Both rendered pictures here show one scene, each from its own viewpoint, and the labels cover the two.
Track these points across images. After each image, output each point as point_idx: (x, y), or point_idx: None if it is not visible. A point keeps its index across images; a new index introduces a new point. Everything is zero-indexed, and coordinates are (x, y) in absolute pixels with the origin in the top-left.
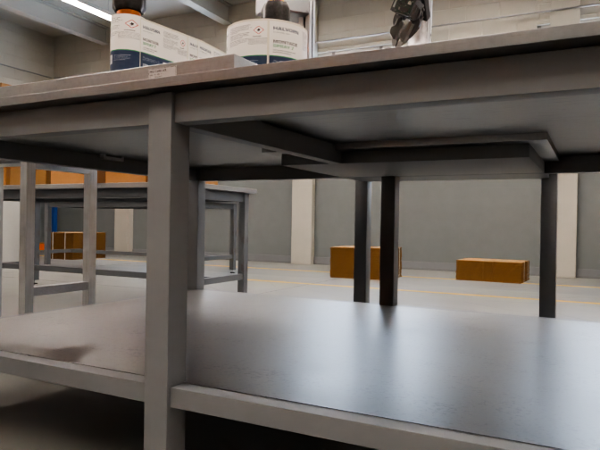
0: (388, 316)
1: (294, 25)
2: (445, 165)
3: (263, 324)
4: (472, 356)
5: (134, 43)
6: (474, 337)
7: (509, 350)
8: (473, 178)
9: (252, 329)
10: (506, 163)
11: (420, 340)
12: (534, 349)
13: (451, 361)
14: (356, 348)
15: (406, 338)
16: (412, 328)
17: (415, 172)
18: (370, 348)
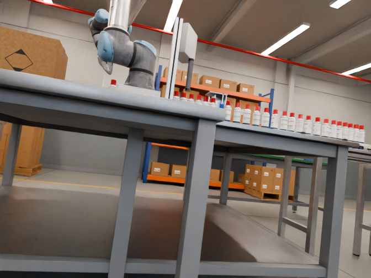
0: (99, 233)
1: None
2: (73, 125)
3: (150, 216)
4: (46, 204)
5: None
6: (40, 216)
7: (27, 208)
8: (42, 111)
9: (146, 212)
10: (34, 119)
11: (69, 211)
12: (13, 209)
13: (56, 202)
14: (93, 206)
15: (76, 212)
16: (77, 220)
17: (102, 126)
18: (88, 206)
